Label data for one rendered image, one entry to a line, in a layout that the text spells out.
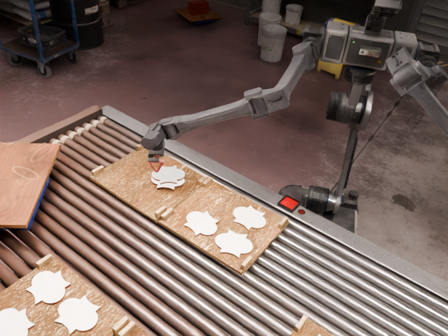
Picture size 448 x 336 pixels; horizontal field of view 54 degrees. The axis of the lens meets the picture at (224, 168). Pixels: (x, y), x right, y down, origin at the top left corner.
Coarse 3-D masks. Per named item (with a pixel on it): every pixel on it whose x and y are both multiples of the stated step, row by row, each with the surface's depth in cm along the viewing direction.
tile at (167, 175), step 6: (162, 168) 198; (168, 168) 198; (174, 168) 199; (156, 174) 194; (162, 174) 195; (168, 174) 195; (174, 174) 195; (180, 174) 196; (156, 180) 192; (162, 180) 191; (168, 180) 192; (174, 180) 192
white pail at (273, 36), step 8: (272, 24) 523; (264, 32) 508; (272, 32) 529; (280, 32) 526; (264, 40) 514; (272, 40) 508; (280, 40) 510; (264, 48) 519; (272, 48) 515; (280, 48) 518; (264, 56) 524; (272, 56) 521; (280, 56) 526
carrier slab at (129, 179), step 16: (128, 160) 205; (144, 160) 206; (96, 176) 194; (112, 176) 195; (128, 176) 196; (144, 176) 197; (192, 176) 199; (112, 192) 187; (128, 192) 188; (144, 192) 188; (160, 192) 189; (176, 192) 190; (192, 192) 190; (144, 208) 181
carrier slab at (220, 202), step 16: (208, 192) 191; (224, 192) 192; (176, 208) 182; (192, 208) 183; (208, 208) 183; (224, 208) 184; (256, 208) 185; (160, 224) 176; (176, 224) 175; (224, 224) 176; (272, 224) 178; (192, 240) 169; (208, 240) 169; (256, 240) 171; (272, 240) 172; (224, 256) 163; (240, 256) 164; (256, 256) 164; (240, 272) 158
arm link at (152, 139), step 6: (162, 120) 177; (168, 120) 175; (162, 126) 177; (150, 132) 175; (156, 132) 175; (162, 132) 176; (144, 138) 172; (150, 138) 172; (156, 138) 172; (162, 138) 176; (168, 138) 179; (174, 138) 178; (144, 144) 174; (150, 144) 173; (156, 144) 172
